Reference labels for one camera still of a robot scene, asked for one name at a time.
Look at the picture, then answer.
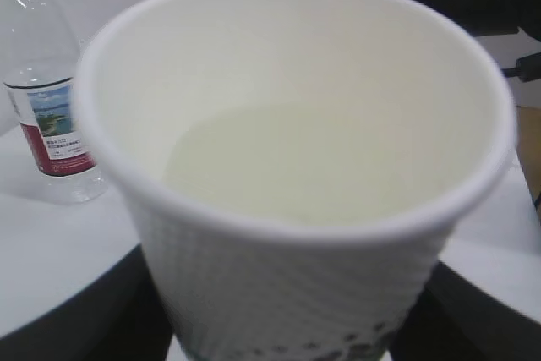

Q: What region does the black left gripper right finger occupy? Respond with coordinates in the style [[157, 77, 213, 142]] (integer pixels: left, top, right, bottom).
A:
[[391, 263, 540, 360]]

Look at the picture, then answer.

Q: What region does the clear plastic water bottle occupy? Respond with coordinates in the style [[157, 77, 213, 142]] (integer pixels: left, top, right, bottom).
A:
[[1, 0, 107, 204]]

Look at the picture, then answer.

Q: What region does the white paper cup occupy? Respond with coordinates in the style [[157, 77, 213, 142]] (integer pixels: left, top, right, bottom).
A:
[[72, 0, 516, 360]]

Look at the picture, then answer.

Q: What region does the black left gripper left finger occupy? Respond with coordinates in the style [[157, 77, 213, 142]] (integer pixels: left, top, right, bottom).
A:
[[1, 247, 173, 360]]

